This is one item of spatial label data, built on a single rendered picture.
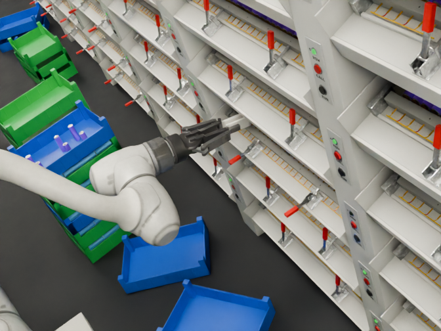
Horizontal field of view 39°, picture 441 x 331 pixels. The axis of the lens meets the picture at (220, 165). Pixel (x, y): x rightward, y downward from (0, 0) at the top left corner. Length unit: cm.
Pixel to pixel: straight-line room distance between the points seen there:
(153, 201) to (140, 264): 82
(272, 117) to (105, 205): 43
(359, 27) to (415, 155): 22
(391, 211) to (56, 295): 144
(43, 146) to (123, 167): 77
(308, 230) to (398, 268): 42
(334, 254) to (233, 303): 48
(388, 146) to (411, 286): 38
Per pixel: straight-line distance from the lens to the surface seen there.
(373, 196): 119
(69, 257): 241
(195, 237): 221
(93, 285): 226
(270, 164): 162
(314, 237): 168
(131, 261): 225
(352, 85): 102
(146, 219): 142
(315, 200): 148
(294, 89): 119
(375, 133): 105
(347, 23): 95
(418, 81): 83
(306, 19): 99
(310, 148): 134
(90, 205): 139
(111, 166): 153
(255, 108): 149
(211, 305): 201
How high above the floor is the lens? 156
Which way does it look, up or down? 40 degrees down
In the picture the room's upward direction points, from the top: 22 degrees counter-clockwise
